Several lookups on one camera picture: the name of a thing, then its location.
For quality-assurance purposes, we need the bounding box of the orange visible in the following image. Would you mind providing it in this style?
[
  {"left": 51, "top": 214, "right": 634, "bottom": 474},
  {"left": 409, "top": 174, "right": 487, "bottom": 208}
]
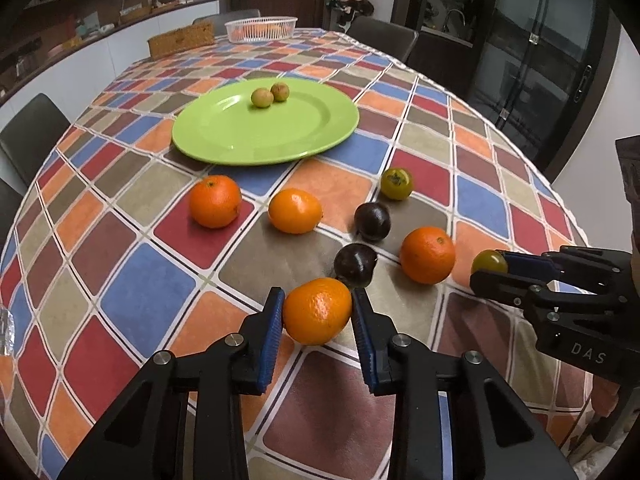
[
  {"left": 399, "top": 226, "right": 457, "bottom": 285},
  {"left": 268, "top": 188, "right": 324, "bottom": 235},
  {"left": 282, "top": 277, "right": 353, "bottom": 346},
  {"left": 188, "top": 174, "right": 243, "bottom": 229}
]

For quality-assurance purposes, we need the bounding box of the green plate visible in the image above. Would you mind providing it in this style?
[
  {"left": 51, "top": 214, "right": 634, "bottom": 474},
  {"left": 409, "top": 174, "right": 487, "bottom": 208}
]
[{"left": 171, "top": 77, "right": 360, "bottom": 167}]

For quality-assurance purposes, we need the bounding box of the woven wicker basket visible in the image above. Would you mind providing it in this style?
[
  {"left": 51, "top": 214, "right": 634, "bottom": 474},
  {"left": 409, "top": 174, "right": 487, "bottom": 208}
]
[{"left": 147, "top": 24, "right": 216, "bottom": 60}]

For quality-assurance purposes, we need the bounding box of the white plastic basket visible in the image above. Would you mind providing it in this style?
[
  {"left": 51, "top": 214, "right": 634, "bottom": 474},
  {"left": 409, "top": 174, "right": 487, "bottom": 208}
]
[{"left": 224, "top": 16, "right": 299, "bottom": 44}]

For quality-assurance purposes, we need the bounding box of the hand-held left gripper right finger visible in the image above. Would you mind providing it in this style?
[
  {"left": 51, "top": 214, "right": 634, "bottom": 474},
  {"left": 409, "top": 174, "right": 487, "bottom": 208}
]
[{"left": 351, "top": 287, "right": 581, "bottom": 480}]

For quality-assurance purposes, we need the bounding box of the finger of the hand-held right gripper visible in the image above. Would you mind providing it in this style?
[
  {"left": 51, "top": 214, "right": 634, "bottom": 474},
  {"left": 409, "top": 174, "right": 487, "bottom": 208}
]
[
  {"left": 500, "top": 246, "right": 632, "bottom": 295},
  {"left": 469, "top": 270, "right": 632, "bottom": 326}
]

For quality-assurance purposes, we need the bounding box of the white sideboard cabinet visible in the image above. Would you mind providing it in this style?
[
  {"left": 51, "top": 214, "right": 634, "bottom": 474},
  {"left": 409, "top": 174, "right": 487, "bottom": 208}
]
[{"left": 0, "top": 0, "right": 221, "bottom": 126}]

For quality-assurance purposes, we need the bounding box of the dark dining chair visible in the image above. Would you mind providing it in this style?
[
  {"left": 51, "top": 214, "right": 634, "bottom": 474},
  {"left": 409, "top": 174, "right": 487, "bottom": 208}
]
[
  {"left": 192, "top": 8, "right": 262, "bottom": 37},
  {"left": 0, "top": 92, "right": 72, "bottom": 188},
  {"left": 345, "top": 15, "right": 419, "bottom": 65}
]

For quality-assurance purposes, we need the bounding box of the glass sliding door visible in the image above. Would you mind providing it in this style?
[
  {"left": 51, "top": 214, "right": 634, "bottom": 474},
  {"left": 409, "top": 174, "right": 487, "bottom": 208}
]
[{"left": 465, "top": 0, "right": 612, "bottom": 126}]

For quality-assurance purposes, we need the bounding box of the green persimmon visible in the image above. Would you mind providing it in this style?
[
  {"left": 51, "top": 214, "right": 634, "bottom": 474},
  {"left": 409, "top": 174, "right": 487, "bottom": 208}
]
[
  {"left": 470, "top": 249, "right": 509, "bottom": 276},
  {"left": 380, "top": 167, "right": 415, "bottom": 201}
]

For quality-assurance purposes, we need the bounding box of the dark purple passion fruit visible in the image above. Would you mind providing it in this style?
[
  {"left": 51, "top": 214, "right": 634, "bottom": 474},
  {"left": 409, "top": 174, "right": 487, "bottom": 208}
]
[
  {"left": 353, "top": 201, "right": 392, "bottom": 242},
  {"left": 333, "top": 243, "right": 379, "bottom": 288}
]

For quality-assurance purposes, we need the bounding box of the checkered tablecloth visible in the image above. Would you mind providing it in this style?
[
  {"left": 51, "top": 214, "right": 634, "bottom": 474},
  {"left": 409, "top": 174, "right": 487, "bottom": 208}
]
[{"left": 0, "top": 28, "right": 621, "bottom": 480}]

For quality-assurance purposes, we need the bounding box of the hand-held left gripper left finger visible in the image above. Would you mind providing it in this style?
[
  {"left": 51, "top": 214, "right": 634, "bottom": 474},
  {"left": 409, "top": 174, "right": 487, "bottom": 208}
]
[{"left": 57, "top": 287, "right": 286, "bottom": 480}]

